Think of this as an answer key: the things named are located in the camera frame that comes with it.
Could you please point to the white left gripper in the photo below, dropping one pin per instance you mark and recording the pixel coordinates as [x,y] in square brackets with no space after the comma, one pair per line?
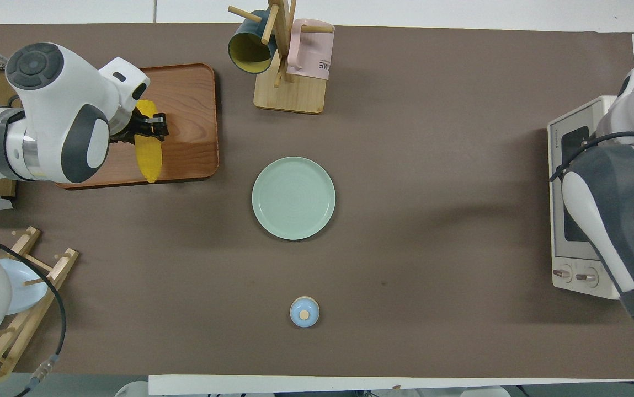
[126,91]

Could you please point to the yellow corn cob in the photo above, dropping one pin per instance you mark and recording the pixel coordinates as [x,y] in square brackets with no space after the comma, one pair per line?
[148,157]

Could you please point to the pale green round plate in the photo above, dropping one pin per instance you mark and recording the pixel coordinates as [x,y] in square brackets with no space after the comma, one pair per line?
[293,198]

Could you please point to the cream toaster oven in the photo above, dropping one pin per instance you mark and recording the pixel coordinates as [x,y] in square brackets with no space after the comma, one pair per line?
[566,290]

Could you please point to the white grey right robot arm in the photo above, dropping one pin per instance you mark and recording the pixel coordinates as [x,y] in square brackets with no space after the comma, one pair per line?
[620,204]

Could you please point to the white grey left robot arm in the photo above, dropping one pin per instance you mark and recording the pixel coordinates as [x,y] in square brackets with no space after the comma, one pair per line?
[52,116]

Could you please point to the cream oven knob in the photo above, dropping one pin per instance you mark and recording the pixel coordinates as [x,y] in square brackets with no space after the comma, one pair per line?
[587,277]
[562,273]

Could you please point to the brown wooden serving tray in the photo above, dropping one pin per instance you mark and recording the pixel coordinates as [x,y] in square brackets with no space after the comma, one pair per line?
[190,127]

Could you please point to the dark green mug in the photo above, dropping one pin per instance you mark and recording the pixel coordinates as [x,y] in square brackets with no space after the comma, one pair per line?
[249,49]

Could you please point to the wooden mug tree stand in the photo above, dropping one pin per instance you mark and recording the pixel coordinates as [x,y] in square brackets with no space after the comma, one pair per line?
[290,96]

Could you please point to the pink mug with print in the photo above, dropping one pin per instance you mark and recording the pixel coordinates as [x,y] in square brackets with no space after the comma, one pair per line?
[312,55]

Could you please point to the wooden dish rack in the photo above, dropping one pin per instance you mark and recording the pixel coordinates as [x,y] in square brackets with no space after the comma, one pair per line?
[46,275]

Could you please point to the light blue plate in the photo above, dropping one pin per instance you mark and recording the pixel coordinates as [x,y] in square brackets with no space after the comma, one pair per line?
[27,284]

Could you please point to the blue jar with wooden knob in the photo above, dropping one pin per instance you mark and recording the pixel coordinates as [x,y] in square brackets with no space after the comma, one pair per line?
[304,312]

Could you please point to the white round base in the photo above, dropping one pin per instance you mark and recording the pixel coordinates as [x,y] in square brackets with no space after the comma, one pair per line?
[132,389]

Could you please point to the brown table mat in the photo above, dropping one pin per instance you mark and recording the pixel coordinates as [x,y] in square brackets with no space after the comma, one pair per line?
[405,231]

